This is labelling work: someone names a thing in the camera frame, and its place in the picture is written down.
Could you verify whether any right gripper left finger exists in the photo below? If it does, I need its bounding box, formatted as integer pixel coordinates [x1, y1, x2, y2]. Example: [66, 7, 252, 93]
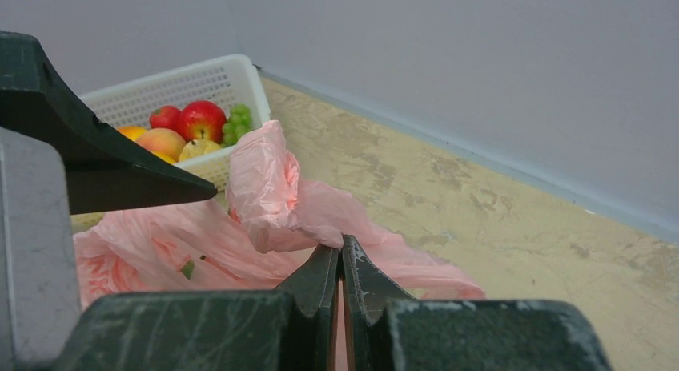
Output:
[54, 246, 340, 370]

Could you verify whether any pale yellow fruit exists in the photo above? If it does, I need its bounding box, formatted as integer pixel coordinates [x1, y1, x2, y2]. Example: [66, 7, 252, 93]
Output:
[178, 139, 223, 162]

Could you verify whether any white plastic basket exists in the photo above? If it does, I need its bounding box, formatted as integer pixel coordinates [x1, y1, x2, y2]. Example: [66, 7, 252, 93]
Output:
[70, 54, 272, 234]

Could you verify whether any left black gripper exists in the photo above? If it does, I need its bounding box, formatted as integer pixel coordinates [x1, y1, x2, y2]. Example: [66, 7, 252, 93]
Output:
[1, 31, 218, 370]

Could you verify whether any green grapes bunch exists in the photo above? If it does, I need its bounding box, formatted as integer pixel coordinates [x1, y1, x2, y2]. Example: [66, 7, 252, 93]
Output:
[222, 103, 253, 147]

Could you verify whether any orange yellow mango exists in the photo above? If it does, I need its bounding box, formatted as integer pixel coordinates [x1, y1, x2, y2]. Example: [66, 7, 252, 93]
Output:
[117, 126, 147, 142]

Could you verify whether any peach fruit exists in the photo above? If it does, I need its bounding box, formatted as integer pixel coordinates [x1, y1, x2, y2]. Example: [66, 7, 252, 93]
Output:
[135, 128, 187, 162]

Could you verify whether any yellow lemon fruit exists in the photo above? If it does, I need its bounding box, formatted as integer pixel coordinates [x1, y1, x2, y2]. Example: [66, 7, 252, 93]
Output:
[152, 151, 177, 164]

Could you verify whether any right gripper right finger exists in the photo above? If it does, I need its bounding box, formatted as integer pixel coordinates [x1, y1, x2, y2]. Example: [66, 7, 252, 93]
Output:
[342, 235, 612, 370]

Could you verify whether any pink plastic bag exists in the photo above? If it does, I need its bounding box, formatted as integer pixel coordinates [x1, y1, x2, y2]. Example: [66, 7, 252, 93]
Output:
[73, 119, 487, 371]

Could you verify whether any large red apple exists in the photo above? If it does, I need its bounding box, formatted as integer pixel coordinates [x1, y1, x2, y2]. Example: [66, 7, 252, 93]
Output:
[175, 100, 227, 143]

